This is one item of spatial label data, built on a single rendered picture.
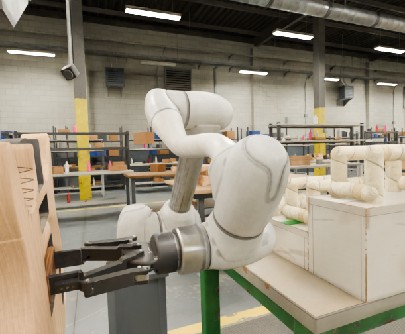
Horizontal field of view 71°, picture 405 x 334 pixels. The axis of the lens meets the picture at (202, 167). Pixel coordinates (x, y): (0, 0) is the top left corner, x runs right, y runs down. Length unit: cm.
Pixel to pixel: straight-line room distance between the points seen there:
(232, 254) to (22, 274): 33
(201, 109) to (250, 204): 58
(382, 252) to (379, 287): 6
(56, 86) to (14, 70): 135
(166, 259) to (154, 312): 87
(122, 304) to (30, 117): 1076
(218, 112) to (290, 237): 49
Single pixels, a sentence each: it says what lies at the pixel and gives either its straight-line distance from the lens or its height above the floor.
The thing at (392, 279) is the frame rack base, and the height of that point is 96.
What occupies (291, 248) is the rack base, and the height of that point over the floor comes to 97.
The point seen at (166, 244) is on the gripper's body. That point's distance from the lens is 52.
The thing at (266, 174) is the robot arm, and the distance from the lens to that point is 43.
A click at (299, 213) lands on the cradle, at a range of 75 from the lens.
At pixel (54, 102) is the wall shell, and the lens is 1179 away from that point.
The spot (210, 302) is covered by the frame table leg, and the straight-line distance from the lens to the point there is 107.
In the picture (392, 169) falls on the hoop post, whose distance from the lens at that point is 79.
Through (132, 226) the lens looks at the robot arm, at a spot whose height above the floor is 89.
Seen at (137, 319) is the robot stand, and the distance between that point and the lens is 139.
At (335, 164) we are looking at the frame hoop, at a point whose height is 117.
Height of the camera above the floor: 121
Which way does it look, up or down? 3 degrees down
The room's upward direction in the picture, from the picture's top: 2 degrees counter-clockwise
